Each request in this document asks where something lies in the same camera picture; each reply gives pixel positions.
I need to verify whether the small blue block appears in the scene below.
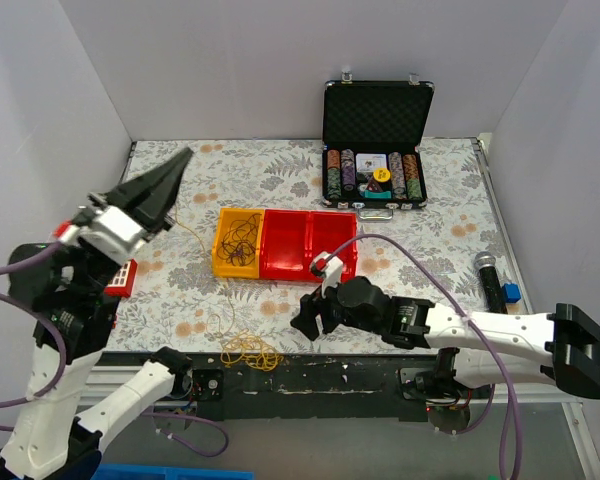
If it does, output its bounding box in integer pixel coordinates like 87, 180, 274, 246
502, 283, 522, 304

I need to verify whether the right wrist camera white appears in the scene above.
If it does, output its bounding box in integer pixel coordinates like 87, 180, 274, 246
309, 251, 344, 288

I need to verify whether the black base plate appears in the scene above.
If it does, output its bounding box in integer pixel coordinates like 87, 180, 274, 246
134, 352, 496, 424

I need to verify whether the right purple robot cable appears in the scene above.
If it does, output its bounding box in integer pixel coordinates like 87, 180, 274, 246
324, 233, 525, 480

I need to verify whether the black poker chip case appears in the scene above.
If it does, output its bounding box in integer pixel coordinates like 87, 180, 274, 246
321, 70, 435, 221

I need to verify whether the yellow dealer button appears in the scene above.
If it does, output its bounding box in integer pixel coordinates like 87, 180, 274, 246
373, 167, 391, 183

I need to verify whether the yellow plastic bin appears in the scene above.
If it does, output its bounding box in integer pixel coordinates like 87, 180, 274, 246
211, 208, 265, 279

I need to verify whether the floral table mat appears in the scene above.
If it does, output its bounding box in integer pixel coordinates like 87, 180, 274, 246
107, 139, 518, 355

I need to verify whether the blue tray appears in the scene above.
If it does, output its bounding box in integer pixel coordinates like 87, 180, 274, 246
93, 464, 255, 480

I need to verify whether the black microphone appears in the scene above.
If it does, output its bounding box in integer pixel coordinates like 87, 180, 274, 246
474, 251, 508, 314

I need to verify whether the red double plastic bin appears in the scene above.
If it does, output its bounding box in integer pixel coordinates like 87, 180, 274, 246
259, 209, 357, 283

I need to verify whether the purple thin cable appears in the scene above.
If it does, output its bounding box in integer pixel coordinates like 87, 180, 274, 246
217, 213, 261, 267

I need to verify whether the yellow thin cable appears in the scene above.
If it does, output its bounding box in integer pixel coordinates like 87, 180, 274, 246
169, 204, 284, 372

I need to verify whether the red white grid toy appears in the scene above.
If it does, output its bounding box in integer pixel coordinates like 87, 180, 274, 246
104, 259, 138, 298

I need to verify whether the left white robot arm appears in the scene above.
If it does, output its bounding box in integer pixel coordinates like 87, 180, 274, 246
0, 148, 193, 479

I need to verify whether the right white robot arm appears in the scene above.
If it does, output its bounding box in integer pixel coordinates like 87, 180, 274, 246
291, 276, 600, 400

